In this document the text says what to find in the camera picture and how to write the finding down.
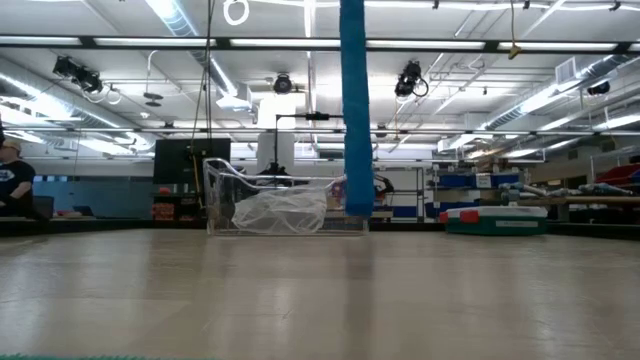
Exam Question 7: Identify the black hanging cable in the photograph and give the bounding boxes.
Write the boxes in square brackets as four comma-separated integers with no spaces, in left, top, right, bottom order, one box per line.
[188,0,217,209]

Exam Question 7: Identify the yellow hanging cord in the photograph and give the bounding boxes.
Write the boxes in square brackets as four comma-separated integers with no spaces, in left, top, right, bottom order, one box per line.
[506,0,524,61]

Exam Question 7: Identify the white cable ring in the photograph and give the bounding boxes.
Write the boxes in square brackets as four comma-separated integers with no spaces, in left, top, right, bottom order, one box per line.
[222,0,251,27]

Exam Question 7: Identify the shelf with blue bins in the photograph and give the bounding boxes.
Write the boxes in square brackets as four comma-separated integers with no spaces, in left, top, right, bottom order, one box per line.
[430,167,525,219]

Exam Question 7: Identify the black overhead light bar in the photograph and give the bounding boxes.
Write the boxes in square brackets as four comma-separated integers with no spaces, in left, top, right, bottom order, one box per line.
[0,33,640,55]

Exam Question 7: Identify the wooden workbench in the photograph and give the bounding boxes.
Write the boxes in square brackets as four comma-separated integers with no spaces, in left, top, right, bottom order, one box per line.
[517,194,640,222]

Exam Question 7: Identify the black ceiling camera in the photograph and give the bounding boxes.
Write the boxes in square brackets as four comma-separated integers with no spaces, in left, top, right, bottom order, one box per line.
[393,59,430,99]
[51,55,105,95]
[272,72,294,96]

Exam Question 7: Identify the black aluminium table frame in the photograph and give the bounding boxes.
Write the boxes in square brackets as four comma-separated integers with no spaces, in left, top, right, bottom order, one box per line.
[0,215,640,241]

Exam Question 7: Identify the teal marker pack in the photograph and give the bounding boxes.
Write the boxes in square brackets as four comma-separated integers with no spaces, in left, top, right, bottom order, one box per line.
[438,205,550,237]

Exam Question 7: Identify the black monitor screen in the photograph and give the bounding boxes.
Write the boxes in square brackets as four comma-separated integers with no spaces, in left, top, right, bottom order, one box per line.
[152,137,233,186]

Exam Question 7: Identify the blue elastic bandage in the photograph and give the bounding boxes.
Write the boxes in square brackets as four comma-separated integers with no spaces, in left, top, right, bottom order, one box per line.
[339,0,377,219]

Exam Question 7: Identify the red storage crates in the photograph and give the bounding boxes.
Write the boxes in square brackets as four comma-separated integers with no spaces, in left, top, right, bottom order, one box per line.
[151,186,177,222]

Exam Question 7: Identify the clear plastic bag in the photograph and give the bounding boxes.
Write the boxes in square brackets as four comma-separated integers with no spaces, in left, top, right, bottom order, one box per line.
[230,186,329,236]

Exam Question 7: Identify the silver ventilation duct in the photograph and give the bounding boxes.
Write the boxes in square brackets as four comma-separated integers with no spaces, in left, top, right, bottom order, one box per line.
[479,52,640,132]

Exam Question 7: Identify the person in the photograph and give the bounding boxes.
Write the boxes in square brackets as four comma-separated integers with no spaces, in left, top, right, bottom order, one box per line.
[0,138,51,222]

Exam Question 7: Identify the clear plastic bin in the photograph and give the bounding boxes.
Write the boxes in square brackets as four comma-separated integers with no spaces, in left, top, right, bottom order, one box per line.
[203,157,372,238]

